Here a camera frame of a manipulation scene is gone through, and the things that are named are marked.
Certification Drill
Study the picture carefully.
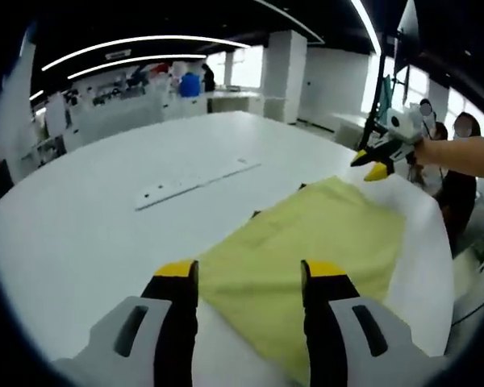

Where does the white square pillar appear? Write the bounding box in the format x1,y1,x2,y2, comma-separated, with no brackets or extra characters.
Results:
262,30,308,124

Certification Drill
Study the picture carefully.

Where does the black chair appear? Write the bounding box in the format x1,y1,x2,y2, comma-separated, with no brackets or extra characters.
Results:
0,159,15,202

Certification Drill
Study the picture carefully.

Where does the white lab counter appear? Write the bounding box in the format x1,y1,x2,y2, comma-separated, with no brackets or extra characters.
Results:
31,66,267,154

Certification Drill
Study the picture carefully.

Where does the black tripod stand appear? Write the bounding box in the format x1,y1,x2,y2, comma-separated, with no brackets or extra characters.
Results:
357,34,412,152

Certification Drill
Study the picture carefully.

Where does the yellow blue grey garment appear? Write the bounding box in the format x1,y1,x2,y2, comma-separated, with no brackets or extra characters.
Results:
197,175,408,386

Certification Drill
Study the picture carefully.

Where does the blue water barrel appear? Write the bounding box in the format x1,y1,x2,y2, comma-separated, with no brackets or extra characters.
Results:
179,72,201,98

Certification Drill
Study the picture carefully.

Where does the white flat strip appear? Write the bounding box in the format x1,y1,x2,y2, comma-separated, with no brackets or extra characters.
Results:
135,158,263,211

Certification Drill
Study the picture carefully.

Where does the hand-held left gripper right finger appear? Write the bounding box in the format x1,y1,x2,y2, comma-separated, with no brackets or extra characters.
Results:
300,259,437,387

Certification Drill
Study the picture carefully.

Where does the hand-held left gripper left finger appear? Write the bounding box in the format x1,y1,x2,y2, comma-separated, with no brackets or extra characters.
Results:
52,259,200,387

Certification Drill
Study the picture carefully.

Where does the long ceiling strip light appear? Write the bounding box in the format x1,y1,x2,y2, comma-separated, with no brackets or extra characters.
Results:
350,0,382,53
41,35,251,72
67,54,207,80

